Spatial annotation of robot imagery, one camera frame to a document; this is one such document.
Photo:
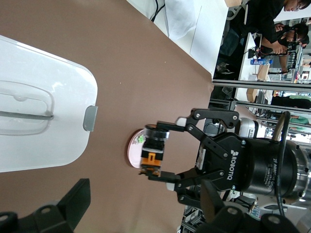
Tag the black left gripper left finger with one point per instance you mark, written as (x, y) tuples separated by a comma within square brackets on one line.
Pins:
[(73, 206)]

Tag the person wearing headset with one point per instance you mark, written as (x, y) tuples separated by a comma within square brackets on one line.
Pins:
[(296, 34)]

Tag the orange and black switch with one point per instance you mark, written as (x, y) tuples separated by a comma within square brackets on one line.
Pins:
[(153, 155)]

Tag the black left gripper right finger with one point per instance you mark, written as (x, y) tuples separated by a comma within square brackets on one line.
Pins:
[(212, 208)]

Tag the green and clear switch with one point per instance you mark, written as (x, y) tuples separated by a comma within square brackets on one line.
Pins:
[(140, 140)]

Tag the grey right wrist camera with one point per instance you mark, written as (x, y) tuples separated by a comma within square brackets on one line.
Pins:
[(250, 127)]

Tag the pink round plate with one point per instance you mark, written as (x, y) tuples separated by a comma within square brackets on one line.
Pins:
[(133, 155)]

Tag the person in black jacket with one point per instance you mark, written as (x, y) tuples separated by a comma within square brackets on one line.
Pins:
[(262, 17)]

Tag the aluminium profile frame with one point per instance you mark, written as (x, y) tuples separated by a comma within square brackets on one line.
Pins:
[(267, 85)]

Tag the white panel sheet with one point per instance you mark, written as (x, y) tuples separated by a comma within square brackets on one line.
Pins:
[(194, 29)]

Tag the pink box with white lid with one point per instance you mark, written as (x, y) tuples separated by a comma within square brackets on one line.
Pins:
[(48, 121)]

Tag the brown table cover mat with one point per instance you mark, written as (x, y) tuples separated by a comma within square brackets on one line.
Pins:
[(133, 60)]

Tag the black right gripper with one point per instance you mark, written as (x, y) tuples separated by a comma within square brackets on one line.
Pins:
[(243, 165)]

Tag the cardboard box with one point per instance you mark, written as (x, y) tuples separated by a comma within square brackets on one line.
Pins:
[(252, 95)]

